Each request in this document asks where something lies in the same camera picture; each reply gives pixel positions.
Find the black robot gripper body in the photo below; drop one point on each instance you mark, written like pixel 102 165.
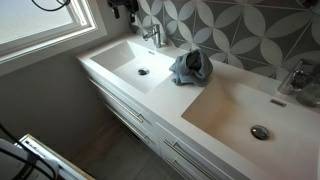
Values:
pixel 125 4

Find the blue-grey towel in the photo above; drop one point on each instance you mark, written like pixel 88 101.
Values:
pixel 196 68

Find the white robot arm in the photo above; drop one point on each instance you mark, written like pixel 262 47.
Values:
pixel 10 166

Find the chrome faucet with towel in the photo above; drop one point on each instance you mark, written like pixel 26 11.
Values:
pixel 155 35

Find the chrome faucet beside glass jar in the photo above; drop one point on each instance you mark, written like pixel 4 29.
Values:
pixel 290 81

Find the small white square sink basin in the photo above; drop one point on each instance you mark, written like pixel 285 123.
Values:
pixel 133 66

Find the small chrome sink drain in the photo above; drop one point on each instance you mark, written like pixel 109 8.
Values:
pixel 143 71

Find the white vanity cabinet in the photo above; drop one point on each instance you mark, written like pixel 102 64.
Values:
pixel 156 140

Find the large white sink basin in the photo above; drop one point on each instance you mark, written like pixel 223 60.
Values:
pixel 240 120

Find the wood framed white board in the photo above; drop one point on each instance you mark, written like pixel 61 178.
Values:
pixel 71 171

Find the chrome sink overflow slot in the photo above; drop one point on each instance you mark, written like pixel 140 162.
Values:
pixel 278 103

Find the large chrome sink drain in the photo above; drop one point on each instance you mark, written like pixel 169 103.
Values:
pixel 260 132

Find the clear glass jar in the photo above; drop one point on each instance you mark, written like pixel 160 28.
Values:
pixel 310 93

